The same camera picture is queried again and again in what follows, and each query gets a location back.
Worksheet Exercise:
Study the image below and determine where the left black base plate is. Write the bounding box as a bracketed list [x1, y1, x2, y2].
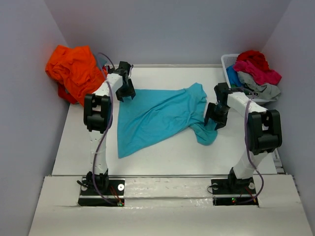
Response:
[77, 178, 126, 207]

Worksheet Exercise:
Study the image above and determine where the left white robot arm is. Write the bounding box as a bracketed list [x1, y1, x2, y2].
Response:
[83, 61, 135, 195]

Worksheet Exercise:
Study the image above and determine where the red t shirt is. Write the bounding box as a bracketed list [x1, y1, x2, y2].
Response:
[237, 50, 270, 72]

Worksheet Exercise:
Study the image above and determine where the green garment in basket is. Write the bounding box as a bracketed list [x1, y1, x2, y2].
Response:
[231, 85, 258, 98]

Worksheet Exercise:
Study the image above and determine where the orange t shirt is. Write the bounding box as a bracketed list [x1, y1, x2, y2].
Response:
[45, 45, 108, 105]

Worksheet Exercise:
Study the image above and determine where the blue t shirt in basket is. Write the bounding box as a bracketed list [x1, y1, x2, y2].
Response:
[226, 65, 244, 87]

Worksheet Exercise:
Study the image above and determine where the grey t shirt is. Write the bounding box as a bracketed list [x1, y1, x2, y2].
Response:
[237, 71, 281, 100]

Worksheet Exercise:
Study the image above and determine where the teal t shirt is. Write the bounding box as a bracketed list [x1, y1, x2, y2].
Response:
[117, 83, 218, 158]

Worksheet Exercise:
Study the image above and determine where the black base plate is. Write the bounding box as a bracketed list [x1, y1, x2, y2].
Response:
[207, 178, 259, 206]
[77, 178, 126, 207]

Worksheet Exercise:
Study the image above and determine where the magenta t shirt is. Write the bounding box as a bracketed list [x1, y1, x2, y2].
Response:
[233, 60, 282, 85]

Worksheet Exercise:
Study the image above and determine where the white plastic laundry basket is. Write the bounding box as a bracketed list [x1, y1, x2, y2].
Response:
[221, 54, 276, 105]

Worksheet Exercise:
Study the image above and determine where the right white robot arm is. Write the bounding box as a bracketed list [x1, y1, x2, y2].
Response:
[204, 83, 282, 195]

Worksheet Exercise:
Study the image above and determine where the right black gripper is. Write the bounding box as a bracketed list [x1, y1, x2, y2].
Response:
[204, 102, 231, 130]

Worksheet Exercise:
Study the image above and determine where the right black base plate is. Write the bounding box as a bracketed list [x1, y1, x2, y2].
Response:
[207, 178, 259, 206]

